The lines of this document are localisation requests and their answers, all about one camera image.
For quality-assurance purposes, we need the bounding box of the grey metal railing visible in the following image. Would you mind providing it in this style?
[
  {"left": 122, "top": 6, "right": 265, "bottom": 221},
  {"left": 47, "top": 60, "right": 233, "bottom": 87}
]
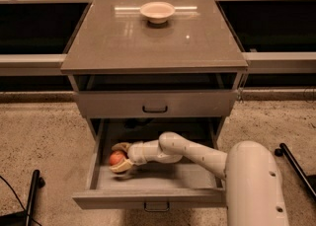
[{"left": 0, "top": 0, "right": 316, "bottom": 77}]

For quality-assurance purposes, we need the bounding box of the closed grey top drawer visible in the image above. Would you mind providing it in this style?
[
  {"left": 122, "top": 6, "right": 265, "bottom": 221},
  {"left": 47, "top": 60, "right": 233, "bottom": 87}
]
[{"left": 75, "top": 90, "right": 237, "bottom": 118}]

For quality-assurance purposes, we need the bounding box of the white ceramic bowl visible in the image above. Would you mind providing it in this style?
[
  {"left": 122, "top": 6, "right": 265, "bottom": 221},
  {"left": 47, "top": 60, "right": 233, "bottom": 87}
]
[{"left": 140, "top": 2, "right": 175, "bottom": 24}]

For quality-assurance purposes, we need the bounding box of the black right base leg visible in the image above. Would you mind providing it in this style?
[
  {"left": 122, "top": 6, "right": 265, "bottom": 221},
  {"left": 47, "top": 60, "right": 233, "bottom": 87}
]
[{"left": 275, "top": 143, "right": 316, "bottom": 202}]

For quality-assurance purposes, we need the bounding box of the black base leg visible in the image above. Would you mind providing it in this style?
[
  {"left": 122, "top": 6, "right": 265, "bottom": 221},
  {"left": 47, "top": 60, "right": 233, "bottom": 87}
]
[
  {"left": 0, "top": 170, "right": 45, "bottom": 226},
  {"left": 275, "top": 143, "right": 316, "bottom": 202}
]

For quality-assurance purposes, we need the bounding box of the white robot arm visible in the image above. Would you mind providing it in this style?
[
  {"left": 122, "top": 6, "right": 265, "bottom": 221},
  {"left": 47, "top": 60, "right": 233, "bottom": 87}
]
[{"left": 109, "top": 132, "right": 289, "bottom": 226}]

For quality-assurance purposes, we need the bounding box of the open grey middle drawer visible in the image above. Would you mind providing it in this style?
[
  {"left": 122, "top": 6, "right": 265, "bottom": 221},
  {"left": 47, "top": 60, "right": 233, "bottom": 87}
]
[{"left": 73, "top": 117, "right": 226, "bottom": 212}]

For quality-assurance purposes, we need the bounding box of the red apple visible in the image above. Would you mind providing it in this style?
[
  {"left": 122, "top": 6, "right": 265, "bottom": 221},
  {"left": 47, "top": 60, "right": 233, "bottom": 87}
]
[{"left": 109, "top": 150, "right": 125, "bottom": 166}]

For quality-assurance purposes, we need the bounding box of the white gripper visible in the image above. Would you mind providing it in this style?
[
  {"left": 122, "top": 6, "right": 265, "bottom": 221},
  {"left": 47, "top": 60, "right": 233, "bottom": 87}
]
[{"left": 110, "top": 142, "right": 147, "bottom": 174}]

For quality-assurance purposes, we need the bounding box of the black floor cable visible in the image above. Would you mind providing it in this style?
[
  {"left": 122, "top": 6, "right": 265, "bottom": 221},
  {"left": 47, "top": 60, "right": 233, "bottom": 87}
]
[{"left": 0, "top": 175, "right": 42, "bottom": 226}]

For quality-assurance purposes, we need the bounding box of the grey drawer cabinet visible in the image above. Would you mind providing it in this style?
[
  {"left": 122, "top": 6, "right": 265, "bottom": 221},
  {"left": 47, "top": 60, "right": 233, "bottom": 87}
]
[{"left": 59, "top": 0, "right": 249, "bottom": 142}]

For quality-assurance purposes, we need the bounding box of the black left base leg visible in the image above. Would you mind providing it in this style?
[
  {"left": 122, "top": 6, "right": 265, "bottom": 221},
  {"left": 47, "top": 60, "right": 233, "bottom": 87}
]
[{"left": 0, "top": 170, "right": 45, "bottom": 226}]

